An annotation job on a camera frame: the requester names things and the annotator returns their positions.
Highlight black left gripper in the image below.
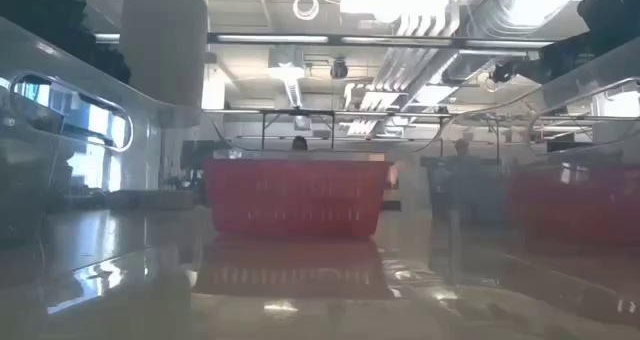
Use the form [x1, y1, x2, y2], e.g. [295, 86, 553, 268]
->
[74, 27, 132, 85]

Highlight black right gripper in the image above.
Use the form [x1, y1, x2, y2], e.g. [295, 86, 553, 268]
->
[524, 32, 597, 81]

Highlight red slotted plastic basket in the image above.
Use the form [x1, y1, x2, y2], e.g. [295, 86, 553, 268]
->
[504, 162, 640, 246]
[202, 158, 395, 240]

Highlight white shade table lamp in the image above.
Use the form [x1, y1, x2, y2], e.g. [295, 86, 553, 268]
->
[107, 0, 209, 211]

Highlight black ceiling track light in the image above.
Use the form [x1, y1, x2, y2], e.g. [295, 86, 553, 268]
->
[489, 59, 526, 85]

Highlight black computer monitor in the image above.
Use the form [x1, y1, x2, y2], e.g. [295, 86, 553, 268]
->
[180, 139, 216, 170]
[546, 139, 596, 154]

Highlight long ceiling light bar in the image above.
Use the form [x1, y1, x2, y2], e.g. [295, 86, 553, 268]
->
[207, 32, 556, 50]

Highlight white cable coil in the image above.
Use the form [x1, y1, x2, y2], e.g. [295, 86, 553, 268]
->
[292, 0, 321, 22]

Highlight black dome ceiling camera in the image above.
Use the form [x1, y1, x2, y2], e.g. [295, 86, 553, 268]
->
[329, 57, 350, 80]

